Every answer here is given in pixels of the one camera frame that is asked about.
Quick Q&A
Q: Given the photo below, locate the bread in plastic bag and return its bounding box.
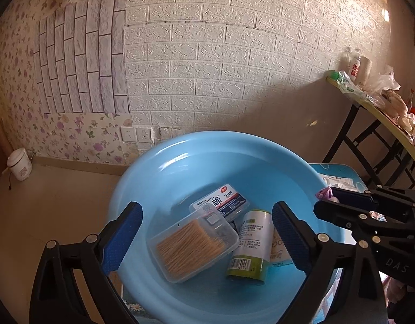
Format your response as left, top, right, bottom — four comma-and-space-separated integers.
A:
382, 89, 415, 136

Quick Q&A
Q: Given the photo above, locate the green printed plastic bag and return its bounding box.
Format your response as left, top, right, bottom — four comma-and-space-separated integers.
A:
326, 70, 385, 109

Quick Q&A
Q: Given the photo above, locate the white paper roll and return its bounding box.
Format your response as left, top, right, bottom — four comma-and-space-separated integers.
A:
356, 56, 372, 88

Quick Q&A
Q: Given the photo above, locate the white ceramic pot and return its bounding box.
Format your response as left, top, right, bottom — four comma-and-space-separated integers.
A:
7, 148, 32, 181

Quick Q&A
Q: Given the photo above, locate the clear bottle red label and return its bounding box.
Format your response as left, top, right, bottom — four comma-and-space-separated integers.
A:
347, 48, 362, 82

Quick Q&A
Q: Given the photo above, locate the light blue plastic basin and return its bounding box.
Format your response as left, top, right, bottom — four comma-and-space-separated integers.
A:
108, 131, 344, 323

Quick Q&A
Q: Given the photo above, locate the clear floss pick box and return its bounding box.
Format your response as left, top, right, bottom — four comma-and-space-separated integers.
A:
189, 184, 249, 222

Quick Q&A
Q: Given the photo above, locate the clear toothpick box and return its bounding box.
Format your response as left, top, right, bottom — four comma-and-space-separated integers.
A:
148, 204, 239, 283

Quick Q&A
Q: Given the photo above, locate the white long paper packet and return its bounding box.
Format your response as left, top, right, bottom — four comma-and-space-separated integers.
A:
320, 173, 356, 191

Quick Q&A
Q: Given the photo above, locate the white wall socket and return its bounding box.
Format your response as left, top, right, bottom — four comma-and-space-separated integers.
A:
120, 127, 153, 143

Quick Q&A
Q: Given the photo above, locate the green white cylindrical can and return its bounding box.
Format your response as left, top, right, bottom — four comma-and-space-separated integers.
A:
227, 209, 274, 283

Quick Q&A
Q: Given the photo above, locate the small table with scenery print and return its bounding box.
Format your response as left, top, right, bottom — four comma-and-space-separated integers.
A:
119, 162, 370, 324

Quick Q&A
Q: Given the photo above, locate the yellow folding table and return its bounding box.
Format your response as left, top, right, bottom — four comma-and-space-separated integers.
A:
322, 75, 415, 190

